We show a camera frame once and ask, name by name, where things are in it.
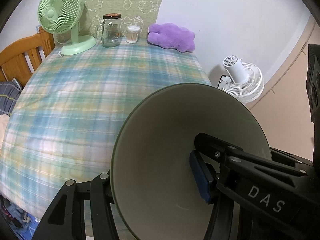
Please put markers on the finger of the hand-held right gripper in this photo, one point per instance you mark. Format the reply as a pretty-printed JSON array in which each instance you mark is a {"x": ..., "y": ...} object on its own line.
[
  {"x": 292, "y": 158},
  {"x": 250, "y": 165}
]

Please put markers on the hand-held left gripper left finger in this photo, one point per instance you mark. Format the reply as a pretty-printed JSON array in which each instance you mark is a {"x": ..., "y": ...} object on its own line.
[{"x": 100, "y": 192}]

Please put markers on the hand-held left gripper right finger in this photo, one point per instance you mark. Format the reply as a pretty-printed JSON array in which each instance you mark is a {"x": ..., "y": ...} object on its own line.
[{"x": 198, "y": 177}]

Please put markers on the grey floral ceramic bowl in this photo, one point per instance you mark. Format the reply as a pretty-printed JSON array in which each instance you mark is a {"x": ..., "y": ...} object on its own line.
[{"x": 162, "y": 142}]

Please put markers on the beige door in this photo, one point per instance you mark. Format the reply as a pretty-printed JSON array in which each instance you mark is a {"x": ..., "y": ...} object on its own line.
[{"x": 282, "y": 92}]

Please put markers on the white standing fan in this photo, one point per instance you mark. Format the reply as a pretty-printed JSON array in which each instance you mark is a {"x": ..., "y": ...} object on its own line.
[{"x": 240, "y": 75}]

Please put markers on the dark patterned cloth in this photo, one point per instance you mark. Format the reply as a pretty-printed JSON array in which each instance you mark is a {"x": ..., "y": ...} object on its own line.
[{"x": 15, "y": 212}]

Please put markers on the white cloth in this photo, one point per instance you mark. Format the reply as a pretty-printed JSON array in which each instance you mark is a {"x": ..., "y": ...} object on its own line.
[{"x": 3, "y": 127}]

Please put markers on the plaid cloth on chair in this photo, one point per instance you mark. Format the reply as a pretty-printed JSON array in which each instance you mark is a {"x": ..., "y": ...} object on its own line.
[{"x": 8, "y": 97}]

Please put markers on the purple plush cushion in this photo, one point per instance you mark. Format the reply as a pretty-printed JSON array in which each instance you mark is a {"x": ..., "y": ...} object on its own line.
[{"x": 170, "y": 36}]

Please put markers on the cotton swab container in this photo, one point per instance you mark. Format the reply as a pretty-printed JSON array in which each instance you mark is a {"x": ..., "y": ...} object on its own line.
[{"x": 133, "y": 35}]

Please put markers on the glass jar with dark lid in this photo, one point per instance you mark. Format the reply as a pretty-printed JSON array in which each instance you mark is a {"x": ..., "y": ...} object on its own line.
[{"x": 111, "y": 35}]

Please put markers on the wooden chair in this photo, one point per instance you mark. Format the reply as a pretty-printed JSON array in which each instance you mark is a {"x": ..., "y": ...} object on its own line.
[{"x": 22, "y": 52}]

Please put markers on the green cartoon printed mat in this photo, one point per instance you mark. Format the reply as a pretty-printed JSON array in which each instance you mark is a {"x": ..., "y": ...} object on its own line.
[{"x": 140, "y": 7}]

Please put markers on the green desk fan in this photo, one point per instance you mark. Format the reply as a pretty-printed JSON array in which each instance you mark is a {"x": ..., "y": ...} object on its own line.
[{"x": 57, "y": 10}]

